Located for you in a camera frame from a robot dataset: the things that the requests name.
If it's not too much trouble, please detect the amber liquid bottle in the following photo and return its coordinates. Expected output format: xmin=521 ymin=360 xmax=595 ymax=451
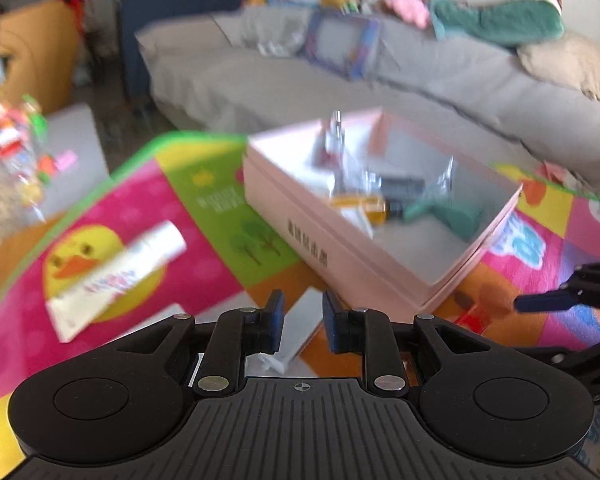
xmin=328 ymin=195 xmax=405 ymax=226

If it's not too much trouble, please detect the teal plastic handle tool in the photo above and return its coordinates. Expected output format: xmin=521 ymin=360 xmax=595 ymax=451
xmin=402 ymin=198 xmax=483 ymax=242

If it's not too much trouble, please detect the clear plastic bag with item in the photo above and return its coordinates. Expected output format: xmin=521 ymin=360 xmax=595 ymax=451
xmin=329 ymin=157 xmax=455 ymax=207

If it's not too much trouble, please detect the pink cardboard box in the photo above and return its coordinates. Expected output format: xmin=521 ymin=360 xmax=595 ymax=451
xmin=244 ymin=110 xmax=520 ymax=321

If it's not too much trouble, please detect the white tube with pink print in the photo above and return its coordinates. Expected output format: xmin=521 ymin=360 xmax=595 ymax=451
xmin=46 ymin=221 xmax=186 ymax=344

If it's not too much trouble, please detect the red lipstick tube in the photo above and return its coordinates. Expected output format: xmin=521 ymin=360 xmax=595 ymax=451
xmin=324 ymin=110 xmax=344 ymax=167

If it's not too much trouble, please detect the beige cushion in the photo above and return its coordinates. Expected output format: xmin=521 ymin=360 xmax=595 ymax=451
xmin=517 ymin=32 xmax=600 ymax=102

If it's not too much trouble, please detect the grey fabric sofa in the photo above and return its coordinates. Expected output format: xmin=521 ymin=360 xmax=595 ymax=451
xmin=136 ymin=6 xmax=600 ymax=190

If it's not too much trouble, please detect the teal plush toy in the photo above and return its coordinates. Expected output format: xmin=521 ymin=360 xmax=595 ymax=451
xmin=427 ymin=0 xmax=565 ymax=48

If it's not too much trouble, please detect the green toy bottle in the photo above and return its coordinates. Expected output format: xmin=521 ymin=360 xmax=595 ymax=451
xmin=22 ymin=94 xmax=48 ymax=144

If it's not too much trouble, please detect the small jar with red lid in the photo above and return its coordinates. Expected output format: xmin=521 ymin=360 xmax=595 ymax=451
xmin=0 ymin=115 xmax=35 ymax=166

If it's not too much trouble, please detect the pink plush toy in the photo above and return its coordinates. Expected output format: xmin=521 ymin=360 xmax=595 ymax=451
xmin=385 ymin=0 xmax=430 ymax=29

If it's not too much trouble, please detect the dark blue aquarium cabinet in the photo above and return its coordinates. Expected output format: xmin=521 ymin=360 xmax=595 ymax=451
xmin=118 ymin=0 xmax=251 ymax=101

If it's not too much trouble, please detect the yellow armchair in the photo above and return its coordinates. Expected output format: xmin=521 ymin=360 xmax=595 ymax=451
xmin=0 ymin=0 xmax=81 ymax=114

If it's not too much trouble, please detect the purple picture frame box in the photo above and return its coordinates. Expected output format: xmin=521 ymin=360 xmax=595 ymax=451
xmin=302 ymin=10 xmax=381 ymax=80

